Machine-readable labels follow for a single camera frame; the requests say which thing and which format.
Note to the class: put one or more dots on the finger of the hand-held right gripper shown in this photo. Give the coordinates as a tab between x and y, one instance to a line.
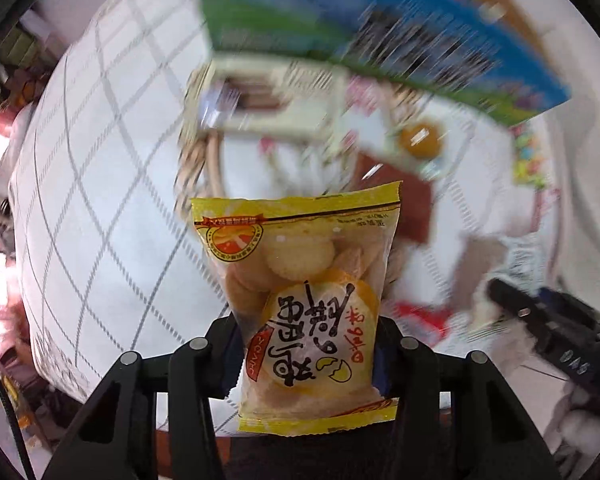
510	297

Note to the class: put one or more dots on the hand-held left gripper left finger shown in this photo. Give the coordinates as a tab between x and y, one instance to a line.
219	345

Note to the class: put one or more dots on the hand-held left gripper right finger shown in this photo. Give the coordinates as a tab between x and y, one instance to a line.
384	360

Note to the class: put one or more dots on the yellow cookie packet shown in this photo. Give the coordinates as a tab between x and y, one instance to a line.
300	270

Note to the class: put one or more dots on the cardboard box with blue print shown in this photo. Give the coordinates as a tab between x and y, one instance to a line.
330	15

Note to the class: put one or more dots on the white barcode snack packet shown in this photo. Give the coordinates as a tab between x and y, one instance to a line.
526	260

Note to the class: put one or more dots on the red triangular snack packet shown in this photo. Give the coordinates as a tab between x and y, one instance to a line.
422	316

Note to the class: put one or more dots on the colourful candy ball packet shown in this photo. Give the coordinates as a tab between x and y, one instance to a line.
527	156

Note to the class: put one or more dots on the dark red snack packet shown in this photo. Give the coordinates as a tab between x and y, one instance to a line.
390	200

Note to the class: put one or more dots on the egg yolk snack packet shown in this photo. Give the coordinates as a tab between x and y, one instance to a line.
420	142

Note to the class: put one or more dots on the white checked floral tablecloth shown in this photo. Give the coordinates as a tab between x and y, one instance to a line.
105	160

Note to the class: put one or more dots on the cream white snack packet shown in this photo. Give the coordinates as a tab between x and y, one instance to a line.
260	97

